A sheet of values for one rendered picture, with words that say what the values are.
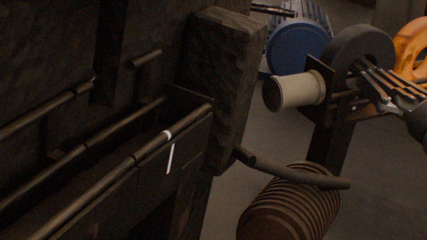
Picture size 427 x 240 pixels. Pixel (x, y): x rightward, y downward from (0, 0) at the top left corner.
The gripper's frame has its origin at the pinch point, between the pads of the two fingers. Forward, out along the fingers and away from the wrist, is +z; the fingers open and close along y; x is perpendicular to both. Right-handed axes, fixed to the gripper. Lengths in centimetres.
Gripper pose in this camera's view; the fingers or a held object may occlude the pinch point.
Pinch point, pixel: (358, 65)
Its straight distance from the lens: 117.7
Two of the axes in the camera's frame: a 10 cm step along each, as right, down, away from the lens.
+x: 2.3, -8.4, -4.9
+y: 8.6, -0.7, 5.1
